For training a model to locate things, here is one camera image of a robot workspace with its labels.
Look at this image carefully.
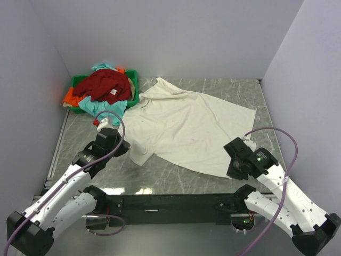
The cream white t-shirt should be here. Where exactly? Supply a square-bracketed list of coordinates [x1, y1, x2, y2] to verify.
[123, 78, 256, 178]

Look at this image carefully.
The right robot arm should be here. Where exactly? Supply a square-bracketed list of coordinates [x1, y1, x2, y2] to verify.
[224, 138, 340, 255]

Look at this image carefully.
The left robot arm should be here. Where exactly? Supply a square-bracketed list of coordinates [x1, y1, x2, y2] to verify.
[3, 127, 130, 255]

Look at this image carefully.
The teal t-shirt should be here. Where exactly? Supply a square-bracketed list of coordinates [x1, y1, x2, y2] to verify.
[78, 63, 127, 126]

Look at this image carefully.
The black base crossbar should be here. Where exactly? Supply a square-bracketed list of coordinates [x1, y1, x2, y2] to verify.
[90, 194, 255, 230]

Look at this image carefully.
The orange t-shirt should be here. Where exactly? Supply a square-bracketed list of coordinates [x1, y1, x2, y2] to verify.
[62, 68, 126, 107]

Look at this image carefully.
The dark red t-shirt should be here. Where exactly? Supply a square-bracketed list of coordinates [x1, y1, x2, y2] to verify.
[73, 68, 131, 105]

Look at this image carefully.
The tan t-shirt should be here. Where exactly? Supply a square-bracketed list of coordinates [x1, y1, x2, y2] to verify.
[127, 78, 136, 101]

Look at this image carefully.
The green plastic bin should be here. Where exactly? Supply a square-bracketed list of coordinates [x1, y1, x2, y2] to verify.
[63, 70, 139, 114]

